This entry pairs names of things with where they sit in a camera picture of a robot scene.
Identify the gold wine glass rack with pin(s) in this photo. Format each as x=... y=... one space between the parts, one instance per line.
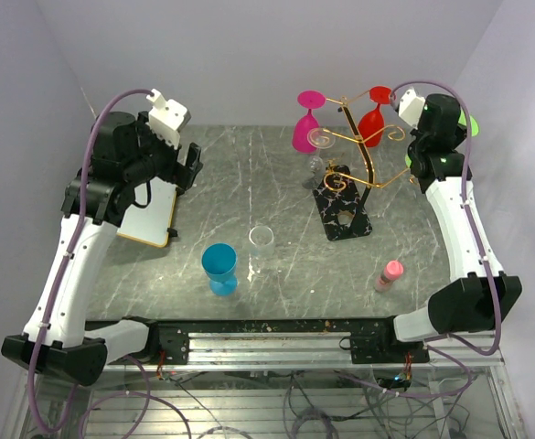
x=396 y=134

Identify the red wine glass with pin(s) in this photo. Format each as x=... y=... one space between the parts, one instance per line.
x=371 y=125

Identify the pink small bottle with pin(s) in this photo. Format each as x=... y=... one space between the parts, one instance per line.
x=392 y=271

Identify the white board gold frame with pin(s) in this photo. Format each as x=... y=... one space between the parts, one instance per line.
x=150 y=225

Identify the black marbled rack base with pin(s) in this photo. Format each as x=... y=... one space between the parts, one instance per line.
x=339 y=205

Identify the clear glass front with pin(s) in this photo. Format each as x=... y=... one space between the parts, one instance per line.
x=261 y=240

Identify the clear glass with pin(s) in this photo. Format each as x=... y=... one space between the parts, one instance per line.
x=317 y=155
x=261 y=240

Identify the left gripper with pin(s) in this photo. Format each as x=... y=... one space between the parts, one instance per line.
x=181 y=174

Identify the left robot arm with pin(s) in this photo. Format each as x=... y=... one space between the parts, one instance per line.
x=127 y=153

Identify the blue wine glass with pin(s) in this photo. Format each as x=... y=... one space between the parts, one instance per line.
x=219 y=261

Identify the magenta wine glass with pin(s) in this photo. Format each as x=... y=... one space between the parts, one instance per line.
x=310 y=100

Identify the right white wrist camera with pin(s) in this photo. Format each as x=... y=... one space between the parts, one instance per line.
x=409 y=106

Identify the aluminium mounting rail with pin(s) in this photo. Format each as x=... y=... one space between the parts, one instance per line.
x=297 y=351

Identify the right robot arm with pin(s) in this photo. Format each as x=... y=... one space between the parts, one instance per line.
x=480 y=294

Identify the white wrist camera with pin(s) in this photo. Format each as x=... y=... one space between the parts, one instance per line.
x=409 y=106
x=167 y=118

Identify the green wine glass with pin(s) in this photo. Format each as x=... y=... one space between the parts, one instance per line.
x=473 y=125

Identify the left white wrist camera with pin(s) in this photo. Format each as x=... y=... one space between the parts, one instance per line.
x=167 y=118

